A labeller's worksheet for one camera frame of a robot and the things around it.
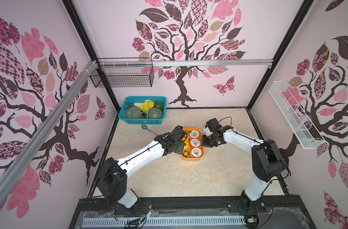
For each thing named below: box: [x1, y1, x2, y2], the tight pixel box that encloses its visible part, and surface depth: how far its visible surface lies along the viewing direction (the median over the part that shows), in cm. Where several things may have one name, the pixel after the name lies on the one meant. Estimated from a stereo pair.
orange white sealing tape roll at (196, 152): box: [190, 147, 203, 158], surface depth 91 cm
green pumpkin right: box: [147, 107, 164, 119], surface depth 106 cm
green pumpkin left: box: [126, 106, 142, 119], surface depth 105 cm
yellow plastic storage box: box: [180, 127, 205, 161], surface depth 94 cm
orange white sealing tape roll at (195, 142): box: [190, 138, 201, 147], surface depth 96 cm
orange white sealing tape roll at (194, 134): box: [189, 129, 200, 139], surface depth 100 cm
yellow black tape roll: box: [182, 150, 191, 158], surface depth 94 cm
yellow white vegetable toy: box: [133, 99, 155, 112], surface depth 115 cm
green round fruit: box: [153, 100, 164, 114], surface depth 113 cm
